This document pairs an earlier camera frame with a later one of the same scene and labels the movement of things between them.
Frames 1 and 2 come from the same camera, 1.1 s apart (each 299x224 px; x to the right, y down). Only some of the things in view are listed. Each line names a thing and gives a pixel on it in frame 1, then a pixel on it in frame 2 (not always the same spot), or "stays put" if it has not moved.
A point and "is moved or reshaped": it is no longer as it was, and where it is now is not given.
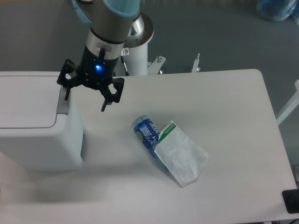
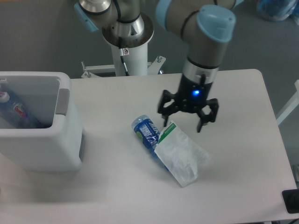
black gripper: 96,72 to 191,94
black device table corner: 291,199 stays put
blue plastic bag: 277,10 stays put
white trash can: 40,130 is moved or reshaped
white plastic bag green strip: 187,160 stays put
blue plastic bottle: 147,133 stays put
